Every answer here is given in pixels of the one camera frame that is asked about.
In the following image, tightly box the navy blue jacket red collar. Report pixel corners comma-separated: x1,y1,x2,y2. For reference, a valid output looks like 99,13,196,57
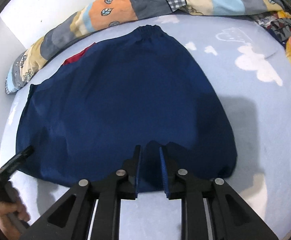
16,25,237,192

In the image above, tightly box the person's left hand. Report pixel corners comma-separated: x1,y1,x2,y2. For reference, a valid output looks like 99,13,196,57
0,187,31,240

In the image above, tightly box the grey red leaf-pattern garment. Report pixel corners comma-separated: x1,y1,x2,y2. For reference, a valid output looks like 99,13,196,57
250,11,291,47

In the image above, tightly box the patchwork rolled quilt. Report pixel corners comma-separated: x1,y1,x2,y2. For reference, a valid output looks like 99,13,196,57
5,0,284,94

